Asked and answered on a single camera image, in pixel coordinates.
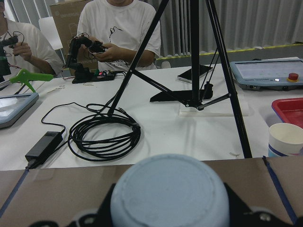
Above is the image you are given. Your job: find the black tripod stand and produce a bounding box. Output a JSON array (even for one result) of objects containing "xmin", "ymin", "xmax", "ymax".
[{"xmin": 108, "ymin": 0, "xmax": 252, "ymax": 158}]

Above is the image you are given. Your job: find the red parts tray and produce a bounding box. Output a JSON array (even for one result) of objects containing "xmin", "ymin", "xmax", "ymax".
[{"xmin": 271, "ymin": 97, "xmax": 303, "ymax": 128}]

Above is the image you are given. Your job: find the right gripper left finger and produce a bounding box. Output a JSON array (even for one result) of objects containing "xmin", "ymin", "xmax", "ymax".
[{"xmin": 28, "ymin": 183, "xmax": 116, "ymax": 227}]

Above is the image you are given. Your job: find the left teach pendant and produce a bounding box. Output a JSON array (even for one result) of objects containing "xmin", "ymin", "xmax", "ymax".
[{"xmin": 0, "ymin": 93, "xmax": 39, "ymax": 129}]

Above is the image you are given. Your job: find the coiled black cable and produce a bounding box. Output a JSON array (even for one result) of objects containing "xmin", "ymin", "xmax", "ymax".
[{"xmin": 41, "ymin": 101, "xmax": 142, "ymax": 163}]

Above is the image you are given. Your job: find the green plastic grabber tool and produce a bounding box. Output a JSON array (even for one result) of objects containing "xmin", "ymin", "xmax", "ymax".
[{"xmin": 9, "ymin": 69, "xmax": 53, "ymax": 93}]

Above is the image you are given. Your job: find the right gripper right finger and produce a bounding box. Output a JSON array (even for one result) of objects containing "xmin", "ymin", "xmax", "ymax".
[{"xmin": 224, "ymin": 183, "xmax": 282, "ymax": 227}]

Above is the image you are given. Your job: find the black power adapter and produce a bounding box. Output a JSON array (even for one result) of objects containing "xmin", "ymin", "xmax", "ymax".
[{"xmin": 25, "ymin": 131, "xmax": 62, "ymax": 165}]

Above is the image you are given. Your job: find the person in white shirt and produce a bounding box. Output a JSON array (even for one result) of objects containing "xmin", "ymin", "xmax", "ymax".
[{"xmin": 77, "ymin": 0, "xmax": 156, "ymax": 71}]

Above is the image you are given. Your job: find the paper cup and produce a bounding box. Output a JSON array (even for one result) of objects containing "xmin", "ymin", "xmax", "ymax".
[{"xmin": 268, "ymin": 123, "xmax": 303, "ymax": 157}]

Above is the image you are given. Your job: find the teach pendant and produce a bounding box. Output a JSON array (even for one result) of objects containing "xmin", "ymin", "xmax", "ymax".
[
  {"xmin": 230, "ymin": 59, "xmax": 303, "ymax": 91},
  {"xmin": 0, "ymin": 93, "xmax": 39, "ymax": 129}
]

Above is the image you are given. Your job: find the right teach pendant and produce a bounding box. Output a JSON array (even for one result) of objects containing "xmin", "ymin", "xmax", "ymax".
[{"xmin": 230, "ymin": 59, "xmax": 303, "ymax": 91}]

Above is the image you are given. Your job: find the blue plastic cup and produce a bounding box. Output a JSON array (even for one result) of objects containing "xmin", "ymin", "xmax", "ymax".
[{"xmin": 110, "ymin": 154, "xmax": 230, "ymax": 227}]

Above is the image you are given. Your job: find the smartphone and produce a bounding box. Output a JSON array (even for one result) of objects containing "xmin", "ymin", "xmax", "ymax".
[{"xmin": 177, "ymin": 64, "xmax": 214, "ymax": 83}]

